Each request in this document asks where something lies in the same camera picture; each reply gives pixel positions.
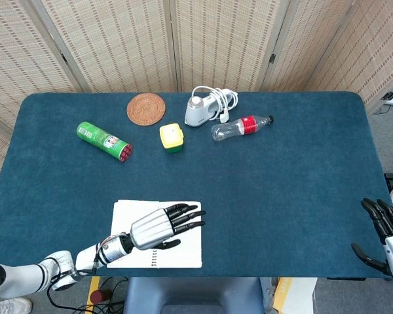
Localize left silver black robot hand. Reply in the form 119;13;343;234
129;202;207;251

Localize spiral notebook with tan cover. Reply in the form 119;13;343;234
106;200;203;270

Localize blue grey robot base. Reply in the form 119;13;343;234
122;277;273;314

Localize red emergency stop button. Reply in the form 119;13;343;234
90;288;114;304

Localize yellow and green box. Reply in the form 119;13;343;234
159;122;185;154

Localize dark teal table cloth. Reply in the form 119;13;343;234
0;91;393;279

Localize green cylindrical can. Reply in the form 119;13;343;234
76;121;134;164

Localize white and orange cardboard box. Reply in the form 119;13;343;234
272;277;318;314

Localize round woven rattan coaster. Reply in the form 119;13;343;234
126;92;167;126

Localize white handheld garment steamer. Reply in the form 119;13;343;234
184;88;239;128

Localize clear plastic bottle red label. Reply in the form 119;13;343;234
210;114;274;142

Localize woven bamboo folding screen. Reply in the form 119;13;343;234
0;0;393;207

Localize black floor cables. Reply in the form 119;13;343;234
46;277;129;314

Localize white power cord with plug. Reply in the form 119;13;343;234
192;85;239;124

